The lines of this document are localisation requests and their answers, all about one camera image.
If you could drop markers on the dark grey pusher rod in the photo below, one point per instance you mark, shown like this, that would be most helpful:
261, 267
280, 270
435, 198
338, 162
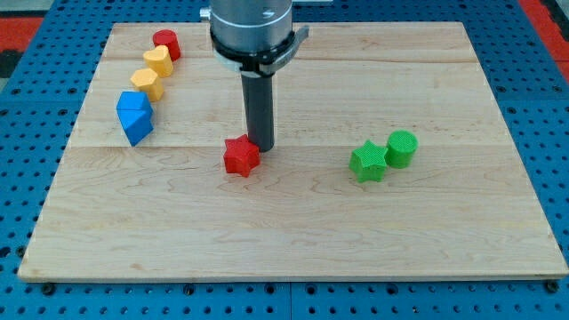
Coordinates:
258, 107

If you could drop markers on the red star block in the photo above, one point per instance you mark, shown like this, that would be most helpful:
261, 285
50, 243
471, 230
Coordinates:
241, 155

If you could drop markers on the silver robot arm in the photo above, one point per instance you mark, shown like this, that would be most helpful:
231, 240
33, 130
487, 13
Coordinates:
255, 38

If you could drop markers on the blue triangle block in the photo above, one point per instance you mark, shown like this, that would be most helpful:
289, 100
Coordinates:
136, 124

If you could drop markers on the green star block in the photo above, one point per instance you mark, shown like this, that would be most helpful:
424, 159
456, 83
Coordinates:
368, 162

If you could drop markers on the red cylinder block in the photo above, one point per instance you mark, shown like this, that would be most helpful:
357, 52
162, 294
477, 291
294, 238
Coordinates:
168, 38

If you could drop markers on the yellow heart block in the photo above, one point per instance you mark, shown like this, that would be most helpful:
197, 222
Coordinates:
159, 60

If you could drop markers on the yellow pentagon block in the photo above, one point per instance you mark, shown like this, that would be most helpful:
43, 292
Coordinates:
147, 80

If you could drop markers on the blue cube block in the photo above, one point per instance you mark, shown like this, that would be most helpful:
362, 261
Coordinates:
137, 101

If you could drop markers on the wooden board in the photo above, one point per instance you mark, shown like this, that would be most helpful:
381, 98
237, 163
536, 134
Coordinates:
166, 211

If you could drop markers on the green cylinder block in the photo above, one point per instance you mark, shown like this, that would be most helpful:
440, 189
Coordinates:
402, 146

